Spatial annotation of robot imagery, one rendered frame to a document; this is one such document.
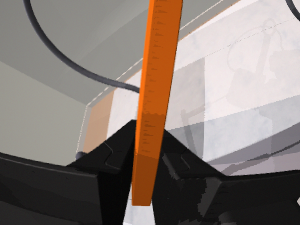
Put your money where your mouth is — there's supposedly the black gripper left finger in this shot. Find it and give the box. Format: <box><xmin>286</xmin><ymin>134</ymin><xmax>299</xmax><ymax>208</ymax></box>
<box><xmin>0</xmin><ymin>120</ymin><xmax>138</xmax><ymax>225</ymax></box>

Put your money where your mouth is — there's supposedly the orange handle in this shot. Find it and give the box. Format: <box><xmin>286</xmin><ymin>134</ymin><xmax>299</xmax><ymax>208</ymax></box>
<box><xmin>131</xmin><ymin>0</ymin><xmax>183</xmax><ymax>206</ymax></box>

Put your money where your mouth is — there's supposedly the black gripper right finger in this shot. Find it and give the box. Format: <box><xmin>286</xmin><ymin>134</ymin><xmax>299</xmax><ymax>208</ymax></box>
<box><xmin>151</xmin><ymin>128</ymin><xmax>300</xmax><ymax>225</ymax></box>

